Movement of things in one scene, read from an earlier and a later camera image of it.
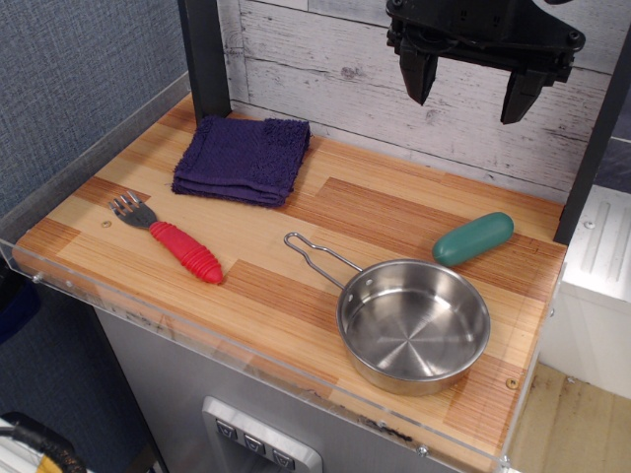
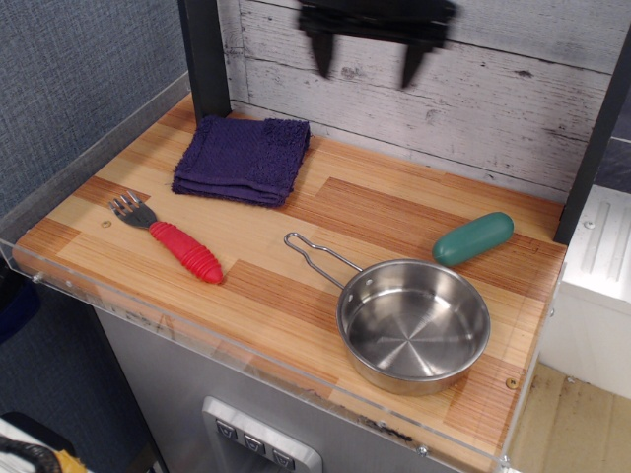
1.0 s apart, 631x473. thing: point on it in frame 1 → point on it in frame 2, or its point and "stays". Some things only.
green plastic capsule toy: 471,237 stays
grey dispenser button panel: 238,441 stays
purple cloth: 245,161 stays
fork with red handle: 197,260 stays
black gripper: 522,35 → 414,23
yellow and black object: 60,456 → 43,459
